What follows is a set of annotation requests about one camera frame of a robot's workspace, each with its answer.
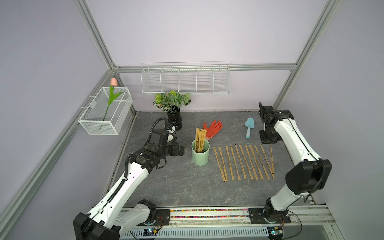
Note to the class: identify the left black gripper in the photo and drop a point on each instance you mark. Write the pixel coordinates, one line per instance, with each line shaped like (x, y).
(175, 152)

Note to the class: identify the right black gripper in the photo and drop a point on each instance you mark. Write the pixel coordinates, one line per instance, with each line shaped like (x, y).
(264, 140)

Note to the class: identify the eleventh brown paper straw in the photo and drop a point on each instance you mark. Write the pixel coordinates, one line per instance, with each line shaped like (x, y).
(272, 161)

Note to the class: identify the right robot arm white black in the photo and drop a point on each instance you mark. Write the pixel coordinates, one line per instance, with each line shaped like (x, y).
(310, 171)

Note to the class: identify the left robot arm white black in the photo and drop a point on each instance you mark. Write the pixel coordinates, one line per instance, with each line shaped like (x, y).
(104, 221)

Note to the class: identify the mint green storage cup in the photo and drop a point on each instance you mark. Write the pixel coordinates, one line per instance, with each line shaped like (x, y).
(200, 159)

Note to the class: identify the bundle of brown paper straws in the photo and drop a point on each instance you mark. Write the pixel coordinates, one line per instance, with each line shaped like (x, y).
(200, 140)

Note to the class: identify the teal small spatula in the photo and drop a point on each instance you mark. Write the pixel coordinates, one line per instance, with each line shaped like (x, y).
(250, 124)

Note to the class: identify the black plant pot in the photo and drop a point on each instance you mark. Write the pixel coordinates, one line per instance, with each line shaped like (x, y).
(174, 117)

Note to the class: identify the red hand-shaped scraper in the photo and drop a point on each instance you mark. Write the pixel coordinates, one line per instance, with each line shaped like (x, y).
(213, 129)

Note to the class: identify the green artificial plant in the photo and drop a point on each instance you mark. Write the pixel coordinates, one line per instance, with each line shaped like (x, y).
(170, 101)

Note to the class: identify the white mesh basket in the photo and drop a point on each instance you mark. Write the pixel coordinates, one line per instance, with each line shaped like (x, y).
(92, 118)

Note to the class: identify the pink artificial tulip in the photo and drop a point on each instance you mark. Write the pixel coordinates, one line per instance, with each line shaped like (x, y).
(112, 96)

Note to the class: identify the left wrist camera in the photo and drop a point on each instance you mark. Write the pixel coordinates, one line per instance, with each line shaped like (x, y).
(162, 137)

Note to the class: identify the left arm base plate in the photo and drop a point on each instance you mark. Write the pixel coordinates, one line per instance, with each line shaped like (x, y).
(162, 218)

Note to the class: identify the white wire wall shelf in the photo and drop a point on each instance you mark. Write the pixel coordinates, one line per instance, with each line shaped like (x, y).
(186, 77)

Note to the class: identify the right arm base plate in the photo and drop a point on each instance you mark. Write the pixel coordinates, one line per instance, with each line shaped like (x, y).
(258, 216)

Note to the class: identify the aluminium front rail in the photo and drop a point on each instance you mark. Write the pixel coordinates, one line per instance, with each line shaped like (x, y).
(237, 216)

